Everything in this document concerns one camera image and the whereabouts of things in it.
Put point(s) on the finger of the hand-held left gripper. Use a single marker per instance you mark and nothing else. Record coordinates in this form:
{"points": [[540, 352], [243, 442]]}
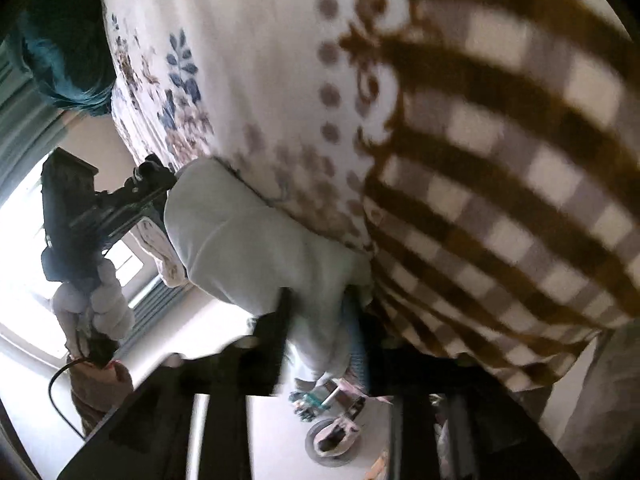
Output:
{"points": [[155, 177]]}

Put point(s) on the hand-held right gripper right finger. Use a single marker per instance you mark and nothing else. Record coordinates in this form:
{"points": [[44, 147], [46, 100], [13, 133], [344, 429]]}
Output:
{"points": [[359, 350]]}

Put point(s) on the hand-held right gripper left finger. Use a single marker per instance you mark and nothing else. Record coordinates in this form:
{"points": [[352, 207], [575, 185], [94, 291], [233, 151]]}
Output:
{"points": [[225, 410]]}

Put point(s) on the light green pants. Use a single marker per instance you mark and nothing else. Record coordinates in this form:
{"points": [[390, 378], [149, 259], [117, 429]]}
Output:
{"points": [[240, 250]]}

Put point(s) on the person's left forearm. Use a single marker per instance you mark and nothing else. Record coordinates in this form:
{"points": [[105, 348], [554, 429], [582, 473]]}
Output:
{"points": [[100, 390]]}

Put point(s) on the person's left hand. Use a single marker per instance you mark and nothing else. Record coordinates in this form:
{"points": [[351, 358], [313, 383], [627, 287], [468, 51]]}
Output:
{"points": [[100, 310]]}

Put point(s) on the teal shelf cart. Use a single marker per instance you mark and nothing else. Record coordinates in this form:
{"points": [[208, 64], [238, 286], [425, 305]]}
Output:
{"points": [[340, 392]]}

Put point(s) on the grey-blue striped curtain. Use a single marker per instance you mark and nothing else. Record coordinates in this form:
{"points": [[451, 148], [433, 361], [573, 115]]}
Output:
{"points": [[160, 310], [25, 125]]}

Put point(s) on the teal quilt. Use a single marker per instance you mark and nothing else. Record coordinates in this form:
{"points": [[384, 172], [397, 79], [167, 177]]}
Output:
{"points": [[65, 55]]}

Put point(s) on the floral bed blanket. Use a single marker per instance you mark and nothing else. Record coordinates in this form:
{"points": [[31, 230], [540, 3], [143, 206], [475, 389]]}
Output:
{"points": [[450, 110]]}

